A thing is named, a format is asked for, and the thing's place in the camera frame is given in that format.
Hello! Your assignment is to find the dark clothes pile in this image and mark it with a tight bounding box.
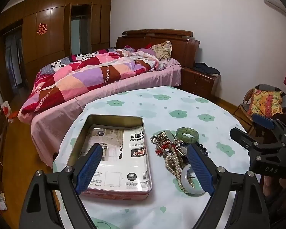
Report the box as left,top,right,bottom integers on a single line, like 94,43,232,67
193,62,221,77

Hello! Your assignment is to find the white jade bangle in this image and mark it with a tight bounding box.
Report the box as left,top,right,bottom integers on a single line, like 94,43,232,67
180,163,206,195

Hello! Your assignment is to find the wooden wardrobe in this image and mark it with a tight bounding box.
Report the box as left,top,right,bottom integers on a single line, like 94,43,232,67
0,0,112,101

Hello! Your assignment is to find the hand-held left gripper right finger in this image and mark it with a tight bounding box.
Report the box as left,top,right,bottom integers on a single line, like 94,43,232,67
186,143,270,229

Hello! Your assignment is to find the red beaded charm bracelet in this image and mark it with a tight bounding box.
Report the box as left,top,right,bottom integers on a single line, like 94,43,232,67
155,141,179,156

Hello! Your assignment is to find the dark bead bracelet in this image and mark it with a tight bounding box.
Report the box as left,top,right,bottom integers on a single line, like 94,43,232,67
179,142,209,163

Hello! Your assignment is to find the pink metal tin box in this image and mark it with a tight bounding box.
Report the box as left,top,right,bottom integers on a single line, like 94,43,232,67
67,114,153,199

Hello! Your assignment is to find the printed paper package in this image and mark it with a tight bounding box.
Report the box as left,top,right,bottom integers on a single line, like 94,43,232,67
80,124,151,191

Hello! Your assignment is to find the bed with pink sheet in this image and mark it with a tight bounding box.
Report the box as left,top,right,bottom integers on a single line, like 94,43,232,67
17,60,183,169

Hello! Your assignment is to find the white air conditioner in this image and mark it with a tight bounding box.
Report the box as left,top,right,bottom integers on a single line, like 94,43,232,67
263,0,286,19

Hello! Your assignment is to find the green jade bangle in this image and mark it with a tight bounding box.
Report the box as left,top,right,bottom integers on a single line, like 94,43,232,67
176,127,200,142

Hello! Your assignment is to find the wooden nightstand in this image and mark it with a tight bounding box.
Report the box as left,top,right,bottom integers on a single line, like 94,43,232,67
181,66,222,98

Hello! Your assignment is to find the wooden headboard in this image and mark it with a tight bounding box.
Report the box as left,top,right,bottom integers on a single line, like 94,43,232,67
116,29,201,68

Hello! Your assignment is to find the patchwork quilt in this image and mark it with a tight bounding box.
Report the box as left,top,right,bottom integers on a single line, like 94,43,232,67
19,48,167,115

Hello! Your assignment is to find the wicker chair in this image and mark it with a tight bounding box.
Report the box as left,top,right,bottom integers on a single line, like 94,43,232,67
234,84,286,134

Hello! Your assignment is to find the white green patterned tablecloth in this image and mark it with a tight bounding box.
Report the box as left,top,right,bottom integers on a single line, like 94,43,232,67
52,85,265,229

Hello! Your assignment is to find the floral pillow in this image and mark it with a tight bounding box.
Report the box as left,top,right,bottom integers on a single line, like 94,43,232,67
151,40,172,60

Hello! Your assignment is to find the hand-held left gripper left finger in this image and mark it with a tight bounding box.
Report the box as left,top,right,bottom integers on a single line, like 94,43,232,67
18,143,103,229

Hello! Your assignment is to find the red paper decoration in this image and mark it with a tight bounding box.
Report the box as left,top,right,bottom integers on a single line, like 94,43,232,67
36,23,47,36

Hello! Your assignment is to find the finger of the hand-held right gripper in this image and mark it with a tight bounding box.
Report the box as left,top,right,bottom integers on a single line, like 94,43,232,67
252,114,286,130
230,127,261,151

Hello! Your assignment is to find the colourful patterned cushion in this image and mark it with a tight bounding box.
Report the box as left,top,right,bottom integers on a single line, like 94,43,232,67
247,88,284,118

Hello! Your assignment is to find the pearl necklace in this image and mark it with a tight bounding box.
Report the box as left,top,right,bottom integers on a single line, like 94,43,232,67
164,145,196,194

